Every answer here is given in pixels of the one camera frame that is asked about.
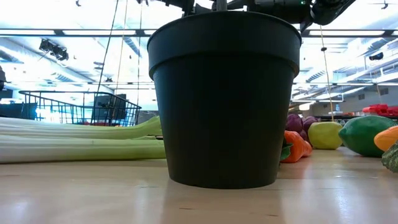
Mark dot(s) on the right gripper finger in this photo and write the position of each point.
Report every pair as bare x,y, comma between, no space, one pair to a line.
205,8
185,4

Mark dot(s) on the purple grapes bunch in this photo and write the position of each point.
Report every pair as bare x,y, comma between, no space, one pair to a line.
293,123

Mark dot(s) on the yellow lemon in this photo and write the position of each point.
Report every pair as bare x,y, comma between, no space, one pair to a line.
325,137

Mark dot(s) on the orange bell pepper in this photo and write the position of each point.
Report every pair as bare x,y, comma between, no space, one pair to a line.
297,146

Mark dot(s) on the green lime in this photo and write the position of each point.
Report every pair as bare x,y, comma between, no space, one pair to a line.
363,137

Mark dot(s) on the orange mandarin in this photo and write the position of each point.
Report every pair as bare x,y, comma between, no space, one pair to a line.
388,140

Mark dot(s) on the green celery bunch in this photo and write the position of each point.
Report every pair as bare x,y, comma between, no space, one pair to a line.
77,149

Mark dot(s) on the green cucumber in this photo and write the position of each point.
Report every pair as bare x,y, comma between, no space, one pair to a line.
391,160

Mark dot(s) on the black plant pot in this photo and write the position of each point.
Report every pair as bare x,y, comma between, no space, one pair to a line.
224,109

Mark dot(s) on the black ceiling lamp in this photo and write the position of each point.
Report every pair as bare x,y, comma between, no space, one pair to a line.
376,56

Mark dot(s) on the blue bottle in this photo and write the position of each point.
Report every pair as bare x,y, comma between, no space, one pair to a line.
337,109

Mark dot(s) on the black ceiling device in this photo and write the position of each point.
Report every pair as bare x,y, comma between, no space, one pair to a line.
56,51

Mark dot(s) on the red storage bins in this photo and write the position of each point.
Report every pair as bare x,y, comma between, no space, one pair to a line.
381,109

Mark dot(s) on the dark background counter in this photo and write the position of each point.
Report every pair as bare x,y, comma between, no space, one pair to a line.
15,111

